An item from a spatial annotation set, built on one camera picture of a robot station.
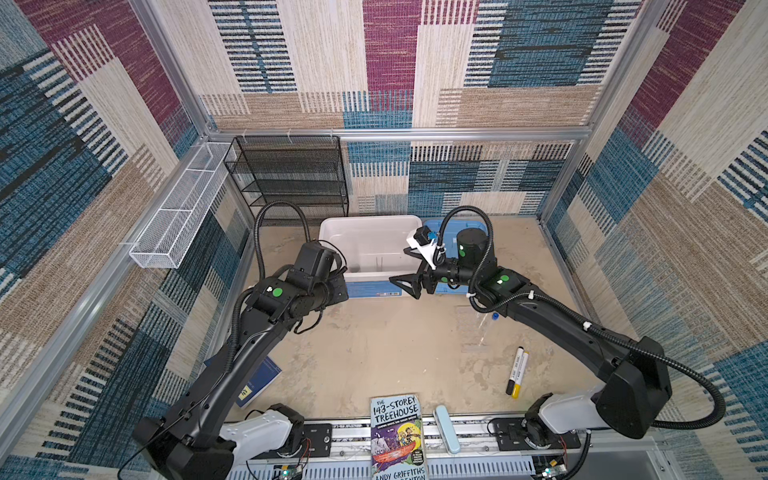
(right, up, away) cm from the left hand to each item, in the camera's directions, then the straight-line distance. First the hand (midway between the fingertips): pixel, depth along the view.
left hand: (343, 282), depth 73 cm
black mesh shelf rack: (-17, +36, +34) cm, 52 cm away
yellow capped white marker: (+45, -28, +8) cm, 54 cm away
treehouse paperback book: (+13, -38, -2) cm, 40 cm away
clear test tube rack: (+36, -16, +16) cm, 42 cm away
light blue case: (+25, -35, 0) cm, 43 cm away
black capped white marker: (+47, -24, +11) cm, 54 cm away
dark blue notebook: (-23, -27, +11) cm, 37 cm away
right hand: (+14, +4, 0) cm, 14 cm away
